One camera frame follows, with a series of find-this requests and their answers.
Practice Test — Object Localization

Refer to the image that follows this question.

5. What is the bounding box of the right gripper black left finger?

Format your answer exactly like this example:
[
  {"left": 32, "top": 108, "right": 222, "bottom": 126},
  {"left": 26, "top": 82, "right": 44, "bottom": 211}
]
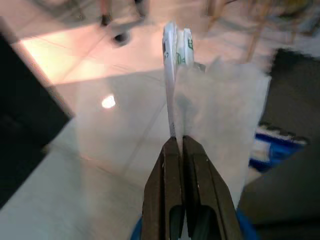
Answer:
[{"left": 141, "top": 136, "right": 186, "bottom": 240}]

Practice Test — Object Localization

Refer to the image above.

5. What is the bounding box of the wooden chair leg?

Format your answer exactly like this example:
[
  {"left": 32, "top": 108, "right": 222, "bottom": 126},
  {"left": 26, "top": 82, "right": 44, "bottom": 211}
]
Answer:
[
  {"left": 247, "top": 0, "right": 270, "bottom": 60},
  {"left": 206, "top": 0, "right": 226, "bottom": 28}
]

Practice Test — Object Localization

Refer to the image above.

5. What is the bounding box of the blue white fabric item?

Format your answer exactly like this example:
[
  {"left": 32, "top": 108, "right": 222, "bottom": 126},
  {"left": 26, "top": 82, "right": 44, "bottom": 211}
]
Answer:
[{"left": 249, "top": 123, "right": 310, "bottom": 173}]

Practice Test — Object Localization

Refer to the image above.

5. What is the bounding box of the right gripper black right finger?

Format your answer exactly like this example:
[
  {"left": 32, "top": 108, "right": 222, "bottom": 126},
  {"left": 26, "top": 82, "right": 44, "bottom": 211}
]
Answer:
[{"left": 182, "top": 136, "right": 238, "bottom": 240}]

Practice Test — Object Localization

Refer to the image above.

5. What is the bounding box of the black cabinet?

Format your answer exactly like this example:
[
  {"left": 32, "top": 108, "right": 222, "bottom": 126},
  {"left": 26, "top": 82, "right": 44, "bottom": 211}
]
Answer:
[{"left": 0, "top": 17, "right": 76, "bottom": 208}]

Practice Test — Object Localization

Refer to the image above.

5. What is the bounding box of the dark grey floor mat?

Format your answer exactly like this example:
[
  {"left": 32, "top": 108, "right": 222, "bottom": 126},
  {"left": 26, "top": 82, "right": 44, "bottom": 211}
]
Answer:
[{"left": 237, "top": 47, "right": 320, "bottom": 240}]

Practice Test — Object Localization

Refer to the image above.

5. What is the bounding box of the black office chair caster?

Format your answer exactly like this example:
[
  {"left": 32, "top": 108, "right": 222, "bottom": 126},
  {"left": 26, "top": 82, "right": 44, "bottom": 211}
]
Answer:
[{"left": 99, "top": 0, "right": 132, "bottom": 48}]

